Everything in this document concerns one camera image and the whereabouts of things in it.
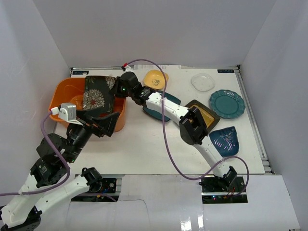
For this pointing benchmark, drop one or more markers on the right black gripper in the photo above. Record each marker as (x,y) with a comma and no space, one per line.
(115,91)

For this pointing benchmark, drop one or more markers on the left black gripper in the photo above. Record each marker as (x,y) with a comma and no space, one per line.
(95,125)

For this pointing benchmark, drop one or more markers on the black floral square plate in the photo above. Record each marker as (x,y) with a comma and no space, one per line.
(97,93)

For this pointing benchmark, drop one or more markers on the teal square plate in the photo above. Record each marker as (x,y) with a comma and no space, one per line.
(157,115)

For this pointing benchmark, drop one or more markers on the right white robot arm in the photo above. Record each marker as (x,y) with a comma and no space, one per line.
(190,121)

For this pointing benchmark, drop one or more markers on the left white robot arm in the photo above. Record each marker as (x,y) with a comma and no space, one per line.
(46,185)

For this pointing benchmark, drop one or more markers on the orange plastic bin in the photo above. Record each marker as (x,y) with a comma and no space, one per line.
(71,90)

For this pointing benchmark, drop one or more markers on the white paper sheets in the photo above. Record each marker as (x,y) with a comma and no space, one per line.
(152,66)

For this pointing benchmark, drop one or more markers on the yellow panda square dish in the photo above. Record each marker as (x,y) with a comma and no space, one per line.
(155,79)

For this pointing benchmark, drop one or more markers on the clear glass plate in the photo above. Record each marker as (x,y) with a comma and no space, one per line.
(203,82)

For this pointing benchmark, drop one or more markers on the yellow and black square plate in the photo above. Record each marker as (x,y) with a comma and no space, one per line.
(210,117)

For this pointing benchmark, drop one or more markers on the teal scalloped round plate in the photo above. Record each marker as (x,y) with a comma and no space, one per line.
(227,104)

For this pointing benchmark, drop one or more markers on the dark blue shell plate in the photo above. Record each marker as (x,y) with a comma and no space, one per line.
(225,141)

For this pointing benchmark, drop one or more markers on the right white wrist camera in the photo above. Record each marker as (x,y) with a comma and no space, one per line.
(126,68)

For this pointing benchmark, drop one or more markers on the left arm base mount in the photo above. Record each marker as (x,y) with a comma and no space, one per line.
(108,192)

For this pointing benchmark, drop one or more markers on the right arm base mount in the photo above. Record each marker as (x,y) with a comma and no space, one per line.
(212,193)

